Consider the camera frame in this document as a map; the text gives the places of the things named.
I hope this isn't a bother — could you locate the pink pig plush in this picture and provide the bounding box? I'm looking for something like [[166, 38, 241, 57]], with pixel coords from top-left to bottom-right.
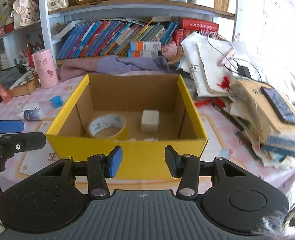
[[161, 41, 177, 61]]

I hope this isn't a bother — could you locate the blue tape piece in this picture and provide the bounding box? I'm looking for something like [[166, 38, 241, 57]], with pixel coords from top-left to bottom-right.
[[50, 95, 63, 108]]

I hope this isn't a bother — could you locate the grey clothing pile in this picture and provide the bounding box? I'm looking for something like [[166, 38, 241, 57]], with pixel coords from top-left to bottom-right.
[[0, 67, 23, 89]]

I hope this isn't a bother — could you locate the orange pink bottle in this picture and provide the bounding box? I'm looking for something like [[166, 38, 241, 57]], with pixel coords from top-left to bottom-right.
[[0, 83, 11, 103]]

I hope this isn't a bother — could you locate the pink checkered tablecloth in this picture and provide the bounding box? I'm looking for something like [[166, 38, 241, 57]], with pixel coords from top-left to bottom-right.
[[0, 76, 295, 203]]

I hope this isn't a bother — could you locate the stack of books and papers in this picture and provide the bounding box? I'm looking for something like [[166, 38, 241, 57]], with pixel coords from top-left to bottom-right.
[[230, 79, 295, 167]]

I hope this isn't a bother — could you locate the white power adapter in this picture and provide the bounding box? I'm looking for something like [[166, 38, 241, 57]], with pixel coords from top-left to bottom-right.
[[17, 102, 40, 112]]

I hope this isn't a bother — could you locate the orange white medicine box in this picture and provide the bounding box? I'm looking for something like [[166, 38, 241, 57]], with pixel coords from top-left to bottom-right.
[[127, 41, 162, 58]]

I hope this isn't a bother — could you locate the black smartphone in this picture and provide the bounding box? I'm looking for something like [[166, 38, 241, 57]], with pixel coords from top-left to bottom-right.
[[260, 87, 295, 125]]

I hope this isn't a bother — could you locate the yellow cardboard box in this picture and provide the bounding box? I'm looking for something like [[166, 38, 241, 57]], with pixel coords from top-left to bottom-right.
[[46, 74, 208, 180]]

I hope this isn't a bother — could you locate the row of colourful books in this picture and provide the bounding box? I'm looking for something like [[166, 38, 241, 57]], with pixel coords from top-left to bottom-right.
[[56, 17, 219, 60]]

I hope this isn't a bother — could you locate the pink purple cloth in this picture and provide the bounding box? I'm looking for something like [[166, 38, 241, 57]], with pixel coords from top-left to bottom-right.
[[56, 56, 170, 82]]

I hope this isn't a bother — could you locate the blue spray bottle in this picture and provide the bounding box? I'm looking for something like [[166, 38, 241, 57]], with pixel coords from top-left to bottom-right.
[[17, 109, 45, 121]]

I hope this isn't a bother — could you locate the white bookshelf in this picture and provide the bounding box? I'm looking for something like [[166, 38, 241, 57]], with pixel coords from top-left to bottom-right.
[[0, 0, 237, 68]]

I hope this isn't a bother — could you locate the white foam block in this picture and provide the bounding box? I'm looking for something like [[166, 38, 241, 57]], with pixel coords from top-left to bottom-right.
[[141, 109, 160, 134]]

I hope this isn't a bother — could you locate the wooden chess board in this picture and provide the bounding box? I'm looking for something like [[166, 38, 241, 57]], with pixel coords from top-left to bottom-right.
[[9, 68, 39, 97]]

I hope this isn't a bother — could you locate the yellow tape roll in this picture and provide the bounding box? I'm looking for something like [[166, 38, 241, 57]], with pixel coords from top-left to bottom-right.
[[87, 114, 128, 140]]

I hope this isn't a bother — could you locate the pink cylindrical container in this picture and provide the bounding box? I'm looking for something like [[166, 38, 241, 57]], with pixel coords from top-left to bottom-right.
[[32, 49, 58, 89]]

